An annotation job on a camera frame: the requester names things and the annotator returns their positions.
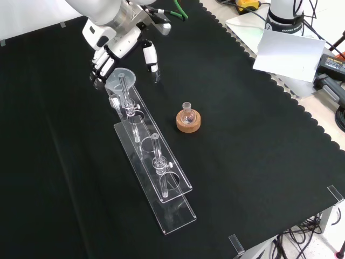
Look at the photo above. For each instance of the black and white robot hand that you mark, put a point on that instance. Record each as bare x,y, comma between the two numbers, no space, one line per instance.
124,46

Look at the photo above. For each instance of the clear plastic funnel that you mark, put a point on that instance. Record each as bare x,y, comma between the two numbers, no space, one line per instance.
114,86

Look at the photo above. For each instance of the clear acrylic funnel stand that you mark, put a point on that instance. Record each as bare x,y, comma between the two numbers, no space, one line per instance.
161,189

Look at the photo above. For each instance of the clear cloth clip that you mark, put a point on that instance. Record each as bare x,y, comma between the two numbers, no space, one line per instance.
2,43
236,244
335,193
62,24

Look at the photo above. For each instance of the small round-bottom glass flask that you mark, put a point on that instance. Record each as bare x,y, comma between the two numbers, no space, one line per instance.
187,116

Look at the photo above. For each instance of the yellow stop button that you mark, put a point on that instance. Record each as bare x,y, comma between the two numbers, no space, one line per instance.
249,4

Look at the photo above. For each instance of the white paper board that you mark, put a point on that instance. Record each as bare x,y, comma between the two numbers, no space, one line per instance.
288,54

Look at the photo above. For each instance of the black cloth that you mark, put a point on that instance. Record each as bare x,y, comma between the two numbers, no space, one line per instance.
242,162

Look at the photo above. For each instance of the black power supply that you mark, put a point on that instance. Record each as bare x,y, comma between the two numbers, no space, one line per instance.
332,63

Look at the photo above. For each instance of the black clamp block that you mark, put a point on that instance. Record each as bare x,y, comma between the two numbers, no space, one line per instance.
330,85

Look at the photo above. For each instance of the black tripod leg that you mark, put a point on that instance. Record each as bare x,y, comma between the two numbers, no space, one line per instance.
337,43

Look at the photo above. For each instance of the grey wrist camera block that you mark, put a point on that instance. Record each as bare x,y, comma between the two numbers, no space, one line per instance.
162,29

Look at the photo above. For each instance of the grey base plate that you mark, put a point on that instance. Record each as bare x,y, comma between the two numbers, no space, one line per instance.
242,27

